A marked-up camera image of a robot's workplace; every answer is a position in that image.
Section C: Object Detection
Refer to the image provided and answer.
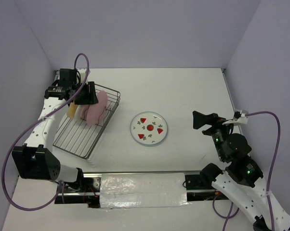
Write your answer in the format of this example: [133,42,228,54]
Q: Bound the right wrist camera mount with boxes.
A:
[223,110,248,126]

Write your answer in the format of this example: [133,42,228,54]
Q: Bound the yellow plate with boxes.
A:
[66,102,78,118]

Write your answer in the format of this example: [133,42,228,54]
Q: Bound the pink plate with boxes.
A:
[86,90,108,126]

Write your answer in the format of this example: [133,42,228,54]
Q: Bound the white plate blue rim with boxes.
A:
[74,105,89,120]

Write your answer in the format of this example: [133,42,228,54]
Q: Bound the white strawberry pattern plate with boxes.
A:
[130,112,168,146]

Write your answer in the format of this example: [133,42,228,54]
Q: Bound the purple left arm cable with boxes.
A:
[1,53,91,211]

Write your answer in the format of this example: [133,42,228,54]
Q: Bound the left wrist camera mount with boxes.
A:
[77,68,91,85]

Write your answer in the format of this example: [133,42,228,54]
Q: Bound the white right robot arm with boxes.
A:
[193,111,290,231]

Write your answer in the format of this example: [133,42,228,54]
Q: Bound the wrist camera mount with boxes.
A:
[223,110,248,126]
[77,68,91,85]

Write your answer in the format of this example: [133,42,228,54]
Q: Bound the silver foil tape cover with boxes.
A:
[100,173,188,208]

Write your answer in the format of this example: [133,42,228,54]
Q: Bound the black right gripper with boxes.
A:
[191,109,236,160]

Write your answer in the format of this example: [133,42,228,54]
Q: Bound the metal wire dish rack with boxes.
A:
[53,84,121,160]

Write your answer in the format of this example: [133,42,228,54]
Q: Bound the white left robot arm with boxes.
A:
[12,68,101,192]

